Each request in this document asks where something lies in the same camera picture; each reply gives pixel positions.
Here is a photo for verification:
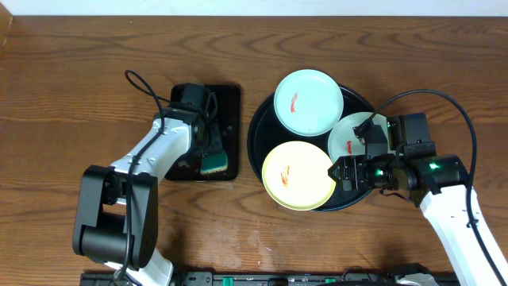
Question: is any green yellow sponge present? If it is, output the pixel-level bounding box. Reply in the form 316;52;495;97
200;150;229;175

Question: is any light green plate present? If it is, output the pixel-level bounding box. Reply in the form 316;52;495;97
328;112;371;163

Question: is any yellow plate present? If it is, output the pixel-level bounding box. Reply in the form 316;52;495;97
261;141;336;211

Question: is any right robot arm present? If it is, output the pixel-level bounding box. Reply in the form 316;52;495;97
328;154;507;285

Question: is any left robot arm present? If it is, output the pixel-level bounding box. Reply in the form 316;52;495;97
72;108;221;285

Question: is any black rectangular tray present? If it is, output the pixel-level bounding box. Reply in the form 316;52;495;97
165;84;241;181

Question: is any black round tray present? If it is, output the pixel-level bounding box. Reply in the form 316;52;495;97
247;84;374;212

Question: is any light blue plate top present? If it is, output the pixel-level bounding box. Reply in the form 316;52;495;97
273;69;344;137

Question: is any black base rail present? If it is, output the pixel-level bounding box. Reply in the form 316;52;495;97
79;269;449;286

